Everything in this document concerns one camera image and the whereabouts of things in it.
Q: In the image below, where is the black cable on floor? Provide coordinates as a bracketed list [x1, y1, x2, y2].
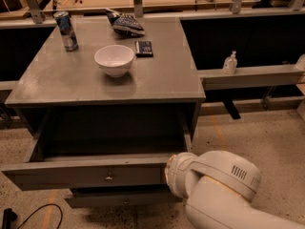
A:
[15, 203, 64, 229]

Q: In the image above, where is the grey top drawer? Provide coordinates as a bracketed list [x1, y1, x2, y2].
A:
[1, 106, 192, 191]

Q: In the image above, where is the white bowl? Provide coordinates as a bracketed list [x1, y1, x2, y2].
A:
[94, 45, 135, 77]

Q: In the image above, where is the dark blue snack bar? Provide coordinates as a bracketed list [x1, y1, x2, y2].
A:
[135, 41, 153, 57]

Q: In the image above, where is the grey metal rail shelf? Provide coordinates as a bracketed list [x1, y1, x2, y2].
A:
[198, 64, 304, 91]

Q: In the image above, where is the grey drawer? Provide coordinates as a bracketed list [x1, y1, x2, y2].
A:
[65, 184, 182, 208]
[1, 106, 192, 191]

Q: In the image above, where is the blue silver drink can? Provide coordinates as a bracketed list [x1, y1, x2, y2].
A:
[53, 11, 78, 52]

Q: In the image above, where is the grey bottom drawer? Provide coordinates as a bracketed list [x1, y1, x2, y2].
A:
[65, 184, 182, 208]

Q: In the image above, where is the grey drawer cabinet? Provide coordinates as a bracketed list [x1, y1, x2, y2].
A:
[4, 16, 207, 155]

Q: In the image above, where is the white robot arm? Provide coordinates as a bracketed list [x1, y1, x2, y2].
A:
[165, 151, 305, 229]

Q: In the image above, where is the blue white chip bag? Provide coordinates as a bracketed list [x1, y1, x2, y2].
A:
[106, 9, 145, 37]

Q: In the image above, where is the black plug on floor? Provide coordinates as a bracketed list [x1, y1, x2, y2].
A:
[2, 208, 17, 229]

